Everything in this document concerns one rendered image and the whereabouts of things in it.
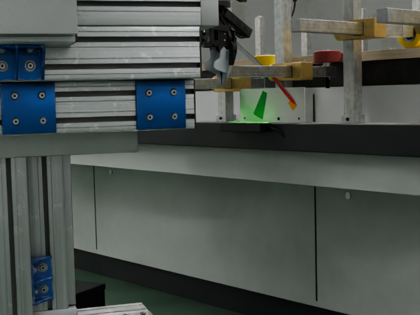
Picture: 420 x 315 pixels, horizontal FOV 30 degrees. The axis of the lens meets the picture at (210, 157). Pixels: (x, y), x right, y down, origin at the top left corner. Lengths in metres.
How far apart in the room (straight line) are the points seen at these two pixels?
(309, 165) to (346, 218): 0.27
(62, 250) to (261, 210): 1.19
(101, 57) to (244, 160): 1.16
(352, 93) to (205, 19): 0.81
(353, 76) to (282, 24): 0.30
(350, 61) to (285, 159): 0.37
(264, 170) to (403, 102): 0.45
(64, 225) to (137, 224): 1.65
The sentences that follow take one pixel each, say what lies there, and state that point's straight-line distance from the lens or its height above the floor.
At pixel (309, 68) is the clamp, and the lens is 2.24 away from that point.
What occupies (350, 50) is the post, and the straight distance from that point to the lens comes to 2.11.
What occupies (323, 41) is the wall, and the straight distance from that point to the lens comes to 9.81.
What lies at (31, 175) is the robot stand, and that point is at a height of 0.64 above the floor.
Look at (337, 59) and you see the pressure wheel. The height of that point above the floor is 0.88.
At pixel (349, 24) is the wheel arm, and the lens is 2.04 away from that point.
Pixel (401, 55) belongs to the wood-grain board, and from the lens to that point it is 2.27.
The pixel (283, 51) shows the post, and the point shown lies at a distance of 2.27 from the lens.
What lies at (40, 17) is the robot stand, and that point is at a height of 0.90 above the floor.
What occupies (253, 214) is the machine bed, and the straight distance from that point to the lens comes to 2.70.
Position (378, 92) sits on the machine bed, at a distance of 2.33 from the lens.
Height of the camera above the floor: 0.78
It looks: 5 degrees down
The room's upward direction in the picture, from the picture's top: 1 degrees counter-clockwise
